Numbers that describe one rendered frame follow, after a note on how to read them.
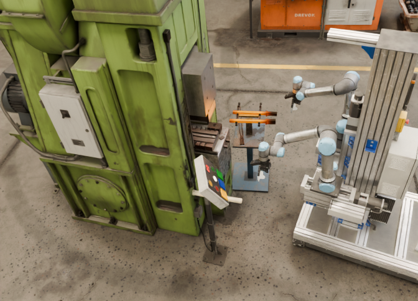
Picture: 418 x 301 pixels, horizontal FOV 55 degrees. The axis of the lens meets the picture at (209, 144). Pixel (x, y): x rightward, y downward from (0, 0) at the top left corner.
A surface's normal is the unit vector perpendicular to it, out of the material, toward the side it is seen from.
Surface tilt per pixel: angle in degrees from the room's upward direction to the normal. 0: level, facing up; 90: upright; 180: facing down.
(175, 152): 89
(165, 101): 89
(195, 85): 90
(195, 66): 0
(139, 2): 90
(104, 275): 0
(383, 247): 0
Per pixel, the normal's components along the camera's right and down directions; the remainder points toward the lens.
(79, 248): -0.09, -0.71
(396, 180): -0.42, 0.66
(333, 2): -0.18, 0.70
